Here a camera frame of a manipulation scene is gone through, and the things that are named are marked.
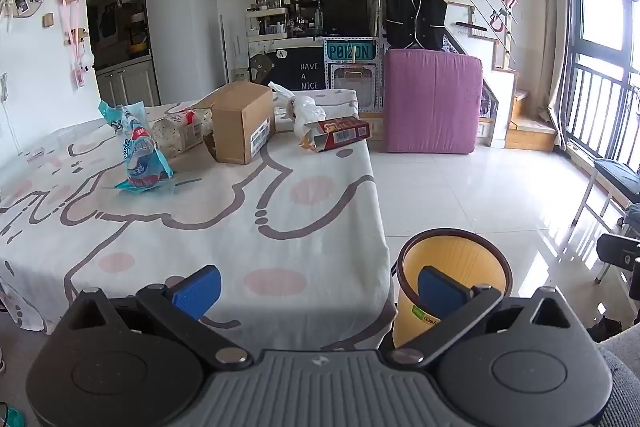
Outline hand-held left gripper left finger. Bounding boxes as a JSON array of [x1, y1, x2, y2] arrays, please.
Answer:
[[57, 265, 255, 370]]

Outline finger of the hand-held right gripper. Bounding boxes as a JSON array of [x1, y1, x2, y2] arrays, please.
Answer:
[[596, 233, 640, 279]]

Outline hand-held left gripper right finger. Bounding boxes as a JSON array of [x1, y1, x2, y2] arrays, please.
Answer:
[[387, 265, 583, 365]]

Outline yellow wastebasket brown rim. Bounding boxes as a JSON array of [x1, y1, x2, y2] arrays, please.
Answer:
[[393, 229, 512, 350]]

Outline blue plastic packaging bag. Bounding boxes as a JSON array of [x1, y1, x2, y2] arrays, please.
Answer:
[[97, 101, 175, 192]]

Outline clear plastic bottle red label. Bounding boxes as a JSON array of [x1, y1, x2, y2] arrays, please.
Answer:
[[150, 108, 213, 158]]

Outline brown cardboard box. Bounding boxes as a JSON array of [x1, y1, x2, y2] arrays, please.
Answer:
[[202, 81, 277, 165]]

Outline red paper carton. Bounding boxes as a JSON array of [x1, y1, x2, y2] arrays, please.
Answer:
[[299, 117, 372, 152]]

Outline white plastic bag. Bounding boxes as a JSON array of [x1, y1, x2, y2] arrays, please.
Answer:
[[267, 82, 327, 140]]

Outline black shoes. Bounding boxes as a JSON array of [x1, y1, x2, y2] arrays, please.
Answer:
[[590, 317, 623, 343]]

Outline white bench dark cushion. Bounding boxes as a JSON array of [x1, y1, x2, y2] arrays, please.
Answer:
[[572, 158, 640, 228]]

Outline pink cartoon printed tablecloth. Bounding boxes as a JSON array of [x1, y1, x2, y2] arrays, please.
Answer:
[[0, 89, 396, 350]]

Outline grey cloth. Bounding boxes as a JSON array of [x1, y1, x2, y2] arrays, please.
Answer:
[[597, 329, 640, 427]]

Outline wooden staircase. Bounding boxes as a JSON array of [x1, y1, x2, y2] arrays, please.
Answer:
[[445, 0, 558, 152]]

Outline cream low drawer cabinet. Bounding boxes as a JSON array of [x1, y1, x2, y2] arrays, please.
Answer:
[[357, 109, 386, 142]]

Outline pink folded mattress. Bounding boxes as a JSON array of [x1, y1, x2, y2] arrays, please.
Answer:
[[384, 48, 483, 154]]

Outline lower kitchen cabinet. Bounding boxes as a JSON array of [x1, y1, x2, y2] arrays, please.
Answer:
[[95, 59, 161, 108]]

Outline green plastic item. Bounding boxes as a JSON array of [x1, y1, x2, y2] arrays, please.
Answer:
[[0, 402, 25, 427]]

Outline white perforated cabinet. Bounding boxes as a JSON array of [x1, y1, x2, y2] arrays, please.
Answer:
[[324, 36, 385, 112]]

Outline beige curtain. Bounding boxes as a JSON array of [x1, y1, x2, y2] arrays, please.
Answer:
[[541, 0, 571, 128]]

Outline black letter board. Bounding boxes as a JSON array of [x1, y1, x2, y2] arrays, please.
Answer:
[[248, 47, 326, 92]]

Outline teal plate sign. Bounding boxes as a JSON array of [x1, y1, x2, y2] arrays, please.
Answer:
[[326, 39, 376, 62]]

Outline white cosmetics shelf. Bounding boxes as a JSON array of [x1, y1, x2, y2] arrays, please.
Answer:
[[245, 7, 291, 38]]

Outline black vest white trim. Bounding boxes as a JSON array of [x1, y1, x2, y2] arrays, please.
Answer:
[[384, 0, 447, 52]]

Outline black storage rack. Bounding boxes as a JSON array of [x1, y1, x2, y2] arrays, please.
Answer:
[[290, 0, 326, 34]]

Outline pink hanging wall ornament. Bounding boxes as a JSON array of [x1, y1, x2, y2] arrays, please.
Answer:
[[60, 0, 96, 88]]

